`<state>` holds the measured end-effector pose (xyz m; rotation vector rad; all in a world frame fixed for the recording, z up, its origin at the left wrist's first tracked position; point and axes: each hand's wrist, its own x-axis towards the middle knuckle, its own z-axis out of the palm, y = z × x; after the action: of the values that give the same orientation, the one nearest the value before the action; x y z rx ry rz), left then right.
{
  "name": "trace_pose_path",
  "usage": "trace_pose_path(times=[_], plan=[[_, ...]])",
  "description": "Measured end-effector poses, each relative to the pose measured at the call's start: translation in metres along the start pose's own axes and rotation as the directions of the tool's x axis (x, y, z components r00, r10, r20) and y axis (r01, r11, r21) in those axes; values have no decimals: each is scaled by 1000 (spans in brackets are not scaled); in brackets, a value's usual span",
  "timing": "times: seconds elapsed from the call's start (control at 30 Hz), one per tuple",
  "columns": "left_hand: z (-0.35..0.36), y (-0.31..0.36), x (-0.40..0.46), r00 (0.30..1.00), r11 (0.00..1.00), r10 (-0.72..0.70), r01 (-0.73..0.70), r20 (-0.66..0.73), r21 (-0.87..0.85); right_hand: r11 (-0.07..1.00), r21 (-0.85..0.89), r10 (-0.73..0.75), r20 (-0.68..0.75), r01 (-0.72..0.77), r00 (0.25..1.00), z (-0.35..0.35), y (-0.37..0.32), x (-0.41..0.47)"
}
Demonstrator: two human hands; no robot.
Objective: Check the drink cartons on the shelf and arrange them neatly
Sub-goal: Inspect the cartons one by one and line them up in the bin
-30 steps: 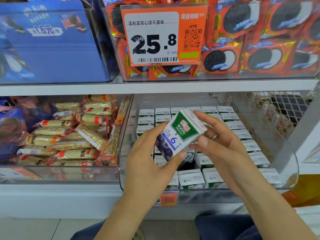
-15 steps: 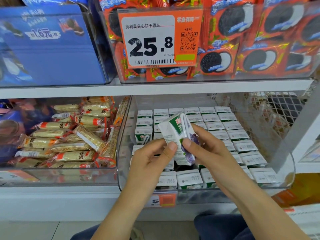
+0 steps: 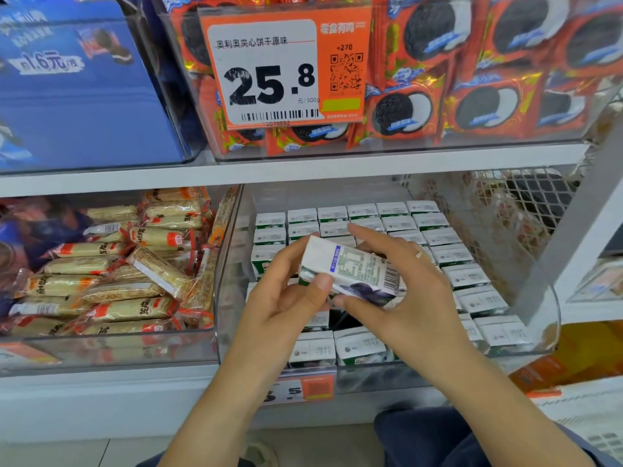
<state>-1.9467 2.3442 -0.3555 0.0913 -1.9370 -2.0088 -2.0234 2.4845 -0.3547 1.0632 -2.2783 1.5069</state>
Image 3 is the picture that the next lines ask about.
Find rows of white juice cartons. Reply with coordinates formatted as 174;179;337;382
245;200;537;370

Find person's left hand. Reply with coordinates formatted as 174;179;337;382
226;238;334;385

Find yellow orange snack packet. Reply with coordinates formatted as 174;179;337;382
508;320;623;395

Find blueberry juice carton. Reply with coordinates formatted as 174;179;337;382
299;234;402;307

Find person's left white shoe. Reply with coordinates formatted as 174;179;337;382
241;440;280;467

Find large white orange price tag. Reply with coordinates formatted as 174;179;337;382
197;5;374;130

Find white wire mesh divider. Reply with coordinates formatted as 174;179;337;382
467;168;595;259

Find stack of red cookie packets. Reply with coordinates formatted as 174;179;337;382
160;0;623;156

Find person's left forearm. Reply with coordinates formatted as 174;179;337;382
158;369;293;467

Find faded orange price tag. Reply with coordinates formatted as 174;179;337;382
0;341;62;368

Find person's right hand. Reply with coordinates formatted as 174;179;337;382
331;223;478;376

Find pile of blue snack packets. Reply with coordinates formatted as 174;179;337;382
0;197;93;288

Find person's blue jeans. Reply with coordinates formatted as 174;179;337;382
136;403;623;467

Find clear plastic display bin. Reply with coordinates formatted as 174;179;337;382
214;174;563;397
0;187;243;374

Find pile of yellow wafer bars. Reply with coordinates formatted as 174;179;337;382
5;187;239;337

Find blue cardboard display box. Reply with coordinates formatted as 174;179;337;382
0;0;206;173

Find small orange price tag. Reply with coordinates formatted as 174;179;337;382
263;372;338;405

